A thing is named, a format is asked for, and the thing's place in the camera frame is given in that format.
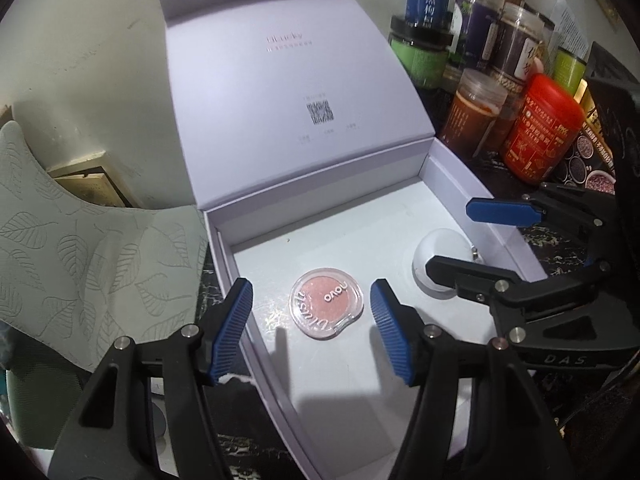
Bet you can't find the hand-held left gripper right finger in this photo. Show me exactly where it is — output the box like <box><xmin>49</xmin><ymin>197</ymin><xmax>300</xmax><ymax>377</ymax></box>
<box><xmin>369</xmin><ymin>278</ymin><xmax>603</xmax><ymax>480</ymax></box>

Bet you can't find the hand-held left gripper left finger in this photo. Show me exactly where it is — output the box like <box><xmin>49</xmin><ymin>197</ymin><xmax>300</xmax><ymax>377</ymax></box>
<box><xmin>47</xmin><ymin>277</ymin><xmax>254</xmax><ymax>480</ymax></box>

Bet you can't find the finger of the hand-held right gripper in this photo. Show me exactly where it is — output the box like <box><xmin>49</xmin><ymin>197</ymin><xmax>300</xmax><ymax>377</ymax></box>
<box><xmin>465</xmin><ymin>182</ymin><xmax>621</xmax><ymax>261</ymax></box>
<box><xmin>424</xmin><ymin>255</ymin><xmax>618</xmax><ymax>345</ymax></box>

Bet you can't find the clear round case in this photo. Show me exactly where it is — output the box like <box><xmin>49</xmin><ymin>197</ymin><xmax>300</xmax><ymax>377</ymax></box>
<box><xmin>410</xmin><ymin>228</ymin><xmax>483</xmax><ymax>297</ymax></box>

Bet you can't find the pink blush compact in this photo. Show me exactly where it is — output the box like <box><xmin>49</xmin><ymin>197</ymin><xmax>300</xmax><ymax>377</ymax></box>
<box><xmin>290</xmin><ymin>266</ymin><xmax>363</xmax><ymax>342</ymax></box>

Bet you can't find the lavender gift box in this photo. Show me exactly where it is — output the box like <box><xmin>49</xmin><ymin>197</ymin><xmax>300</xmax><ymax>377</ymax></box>
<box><xmin>156</xmin><ymin>0</ymin><xmax>551</xmax><ymax>480</ymax></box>

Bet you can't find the amber jar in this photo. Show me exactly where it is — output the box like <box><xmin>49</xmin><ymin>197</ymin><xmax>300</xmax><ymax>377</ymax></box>
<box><xmin>487</xmin><ymin>105</ymin><xmax>521</xmax><ymax>153</ymax></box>

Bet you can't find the red canister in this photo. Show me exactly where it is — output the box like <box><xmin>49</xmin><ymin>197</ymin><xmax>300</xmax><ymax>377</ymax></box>
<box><xmin>502</xmin><ymin>72</ymin><xmax>586</xmax><ymax>183</ymax></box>

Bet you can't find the black gold cereal pouch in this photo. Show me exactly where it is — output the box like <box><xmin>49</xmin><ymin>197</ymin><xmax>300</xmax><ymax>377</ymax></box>
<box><xmin>560</xmin><ymin>42</ymin><xmax>631</xmax><ymax>196</ymax></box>

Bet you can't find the orange brown jar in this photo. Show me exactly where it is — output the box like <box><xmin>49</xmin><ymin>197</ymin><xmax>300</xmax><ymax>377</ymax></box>
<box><xmin>440</xmin><ymin>67</ymin><xmax>508</xmax><ymax>153</ymax></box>

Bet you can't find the white phone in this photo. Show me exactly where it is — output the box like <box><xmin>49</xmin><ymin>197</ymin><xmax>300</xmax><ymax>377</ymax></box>
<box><xmin>148</xmin><ymin>377</ymin><xmax>172</xmax><ymax>441</ymax></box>

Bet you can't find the green tin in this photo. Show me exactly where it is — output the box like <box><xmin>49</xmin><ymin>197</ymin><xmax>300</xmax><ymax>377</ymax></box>
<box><xmin>552</xmin><ymin>47</ymin><xmax>588</xmax><ymax>93</ymax></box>

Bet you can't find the grey leaf pattern chair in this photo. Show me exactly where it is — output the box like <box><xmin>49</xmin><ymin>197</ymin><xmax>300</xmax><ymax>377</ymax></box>
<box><xmin>0</xmin><ymin>120</ymin><xmax>211</xmax><ymax>376</ymax></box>

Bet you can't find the brown seed jar white label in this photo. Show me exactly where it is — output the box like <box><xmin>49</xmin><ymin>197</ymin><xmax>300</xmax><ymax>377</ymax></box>
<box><xmin>487</xmin><ymin>2</ymin><xmax>546</xmax><ymax>83</ymax></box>

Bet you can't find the green jar black lid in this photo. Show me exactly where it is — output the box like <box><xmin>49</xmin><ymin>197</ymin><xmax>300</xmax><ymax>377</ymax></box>
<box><xmin>389</xmin><ymin>15</ymin><xmax>453</xmax><ymax>92</ymax></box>

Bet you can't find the dark purple jar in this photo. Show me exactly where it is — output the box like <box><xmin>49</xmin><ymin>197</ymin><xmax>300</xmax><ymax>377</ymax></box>
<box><xmin>447</xmin><ymin>0</ymin><xmax>506</xmax><ymax>73</ymax></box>

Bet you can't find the gold framed panel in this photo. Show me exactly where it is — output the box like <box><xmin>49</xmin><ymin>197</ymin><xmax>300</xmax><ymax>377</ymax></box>
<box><xmin>47</xmin><ymin>152</ymin><xmax>143</xmax><ymax>209</ymax></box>

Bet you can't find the white paper sheet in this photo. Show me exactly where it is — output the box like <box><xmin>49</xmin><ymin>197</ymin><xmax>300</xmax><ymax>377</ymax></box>
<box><xmin>547</xmin><ymin>0</ymin><xmax>583</xmax><ymax>56</ymax></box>

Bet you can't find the green cushion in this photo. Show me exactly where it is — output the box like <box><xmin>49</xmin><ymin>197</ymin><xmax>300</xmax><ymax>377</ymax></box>
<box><xmin>0</xmin><ymin>360</ymin><xmax>86</xmax><ymax>446</ymax></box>

